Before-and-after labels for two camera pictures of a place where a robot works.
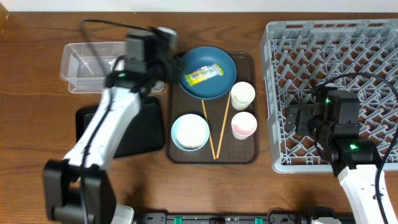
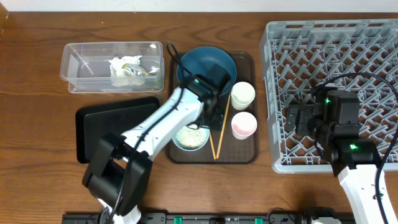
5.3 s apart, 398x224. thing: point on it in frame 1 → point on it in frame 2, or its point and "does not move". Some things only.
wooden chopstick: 223,124 does not move
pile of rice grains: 192,130 does not move
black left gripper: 174,71 → 218,122
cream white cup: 242,94 does not move
